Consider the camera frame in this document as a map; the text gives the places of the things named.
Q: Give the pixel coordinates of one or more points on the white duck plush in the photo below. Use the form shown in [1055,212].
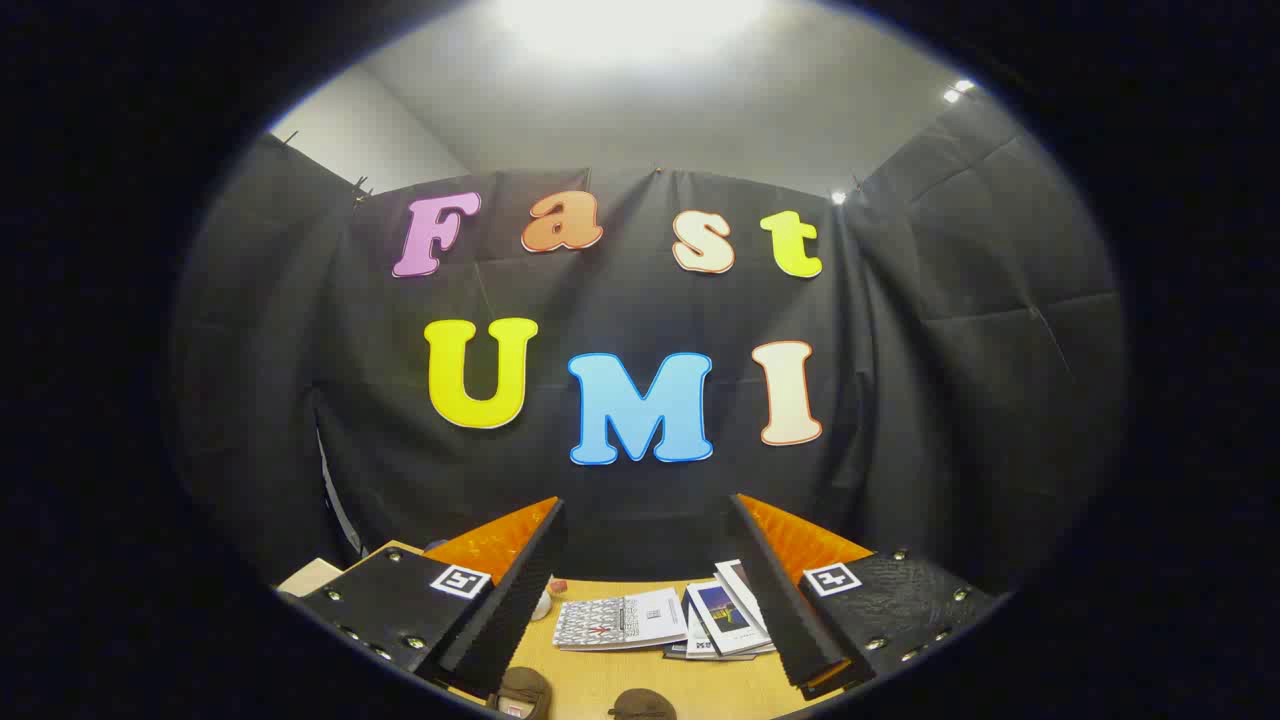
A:
[541,605]

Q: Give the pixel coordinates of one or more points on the white book blue picture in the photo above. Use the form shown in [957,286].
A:
[725,610]

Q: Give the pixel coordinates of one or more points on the brown fuzzy shoe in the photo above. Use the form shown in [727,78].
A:
[525,688]
[642,705]

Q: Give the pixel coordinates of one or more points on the grey patterned book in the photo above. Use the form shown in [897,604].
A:
[600,620]

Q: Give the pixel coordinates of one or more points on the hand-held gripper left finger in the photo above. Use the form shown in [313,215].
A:
[520,600]

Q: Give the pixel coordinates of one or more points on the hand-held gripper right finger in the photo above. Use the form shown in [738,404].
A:
[790,610]

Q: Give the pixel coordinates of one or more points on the white book black print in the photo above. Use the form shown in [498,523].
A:
[703,643]

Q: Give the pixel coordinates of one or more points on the bright ceiling light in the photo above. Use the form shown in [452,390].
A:
[630,20]

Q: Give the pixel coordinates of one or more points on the dark book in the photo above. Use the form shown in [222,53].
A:
[680,652]

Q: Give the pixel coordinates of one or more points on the beige fabric storage box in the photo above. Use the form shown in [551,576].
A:
[310,578]

